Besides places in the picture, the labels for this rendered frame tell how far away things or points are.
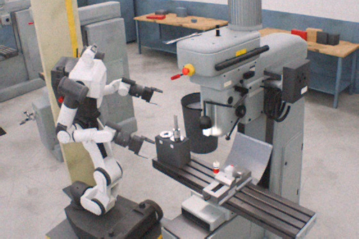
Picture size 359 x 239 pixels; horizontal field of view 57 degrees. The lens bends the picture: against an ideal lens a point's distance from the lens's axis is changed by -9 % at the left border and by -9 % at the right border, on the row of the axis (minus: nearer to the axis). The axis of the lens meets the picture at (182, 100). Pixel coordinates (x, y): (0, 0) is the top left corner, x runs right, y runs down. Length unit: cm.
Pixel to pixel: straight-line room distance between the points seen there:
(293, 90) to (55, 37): 212
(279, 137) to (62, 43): 204
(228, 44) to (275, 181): 119
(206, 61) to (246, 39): 30
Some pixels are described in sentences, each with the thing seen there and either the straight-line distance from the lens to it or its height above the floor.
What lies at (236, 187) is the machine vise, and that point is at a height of 96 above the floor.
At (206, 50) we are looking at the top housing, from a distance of 173.
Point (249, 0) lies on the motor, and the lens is 201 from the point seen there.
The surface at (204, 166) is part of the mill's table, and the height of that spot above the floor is 92.
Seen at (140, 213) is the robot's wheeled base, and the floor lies 59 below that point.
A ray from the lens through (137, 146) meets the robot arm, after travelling 198.
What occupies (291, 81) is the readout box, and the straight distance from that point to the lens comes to 198.
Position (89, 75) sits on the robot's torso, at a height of 172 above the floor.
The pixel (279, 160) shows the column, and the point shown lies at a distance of 254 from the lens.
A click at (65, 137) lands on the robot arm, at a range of 205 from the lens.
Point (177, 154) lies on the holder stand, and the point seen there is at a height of 105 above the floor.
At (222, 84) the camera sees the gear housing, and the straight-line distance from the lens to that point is 185.
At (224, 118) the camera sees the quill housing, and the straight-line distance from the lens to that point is 200.
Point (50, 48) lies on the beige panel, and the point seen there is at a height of 163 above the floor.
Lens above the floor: 236
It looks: 24 degrees down
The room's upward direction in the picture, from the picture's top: 4 degrees counter-clockwise
